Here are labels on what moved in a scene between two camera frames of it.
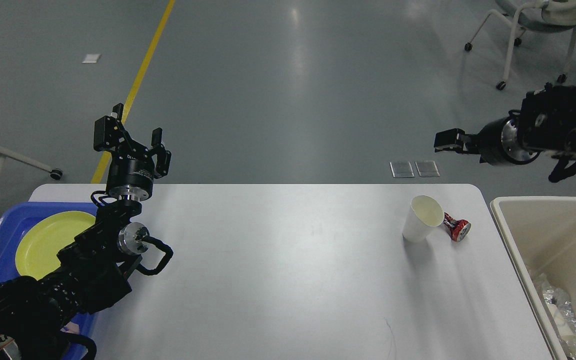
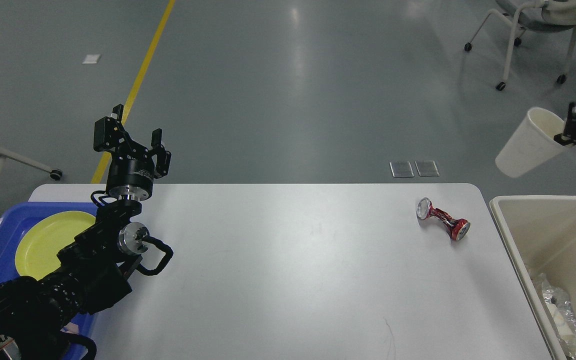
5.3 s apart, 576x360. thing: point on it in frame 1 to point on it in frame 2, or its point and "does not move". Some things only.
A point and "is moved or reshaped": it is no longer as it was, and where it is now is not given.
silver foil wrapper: [560, 310] does not move
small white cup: [425, 213] is moved or reshaped
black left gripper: [131, 175] does not move
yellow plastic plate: [39, 243] does not move
